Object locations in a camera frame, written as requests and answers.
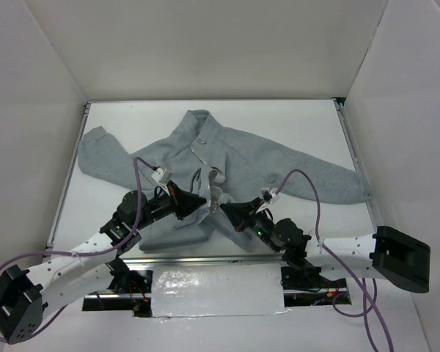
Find white foil-taped panel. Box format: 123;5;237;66
151;263;286;318

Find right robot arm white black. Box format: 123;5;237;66
221;198;430;293

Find grey zip-up jacket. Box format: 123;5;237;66
76;109;371;254

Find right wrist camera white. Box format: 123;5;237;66
256;188;279;213

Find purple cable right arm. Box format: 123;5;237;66
274;169;395;352

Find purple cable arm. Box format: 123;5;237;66
274;169;395;352
0;157;158;342

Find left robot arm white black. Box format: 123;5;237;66
0;182;206;345

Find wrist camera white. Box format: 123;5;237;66
152;167;172;184
256;188;279;213

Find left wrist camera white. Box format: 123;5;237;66
152;167;172;184

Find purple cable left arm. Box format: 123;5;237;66
0;157;158;342

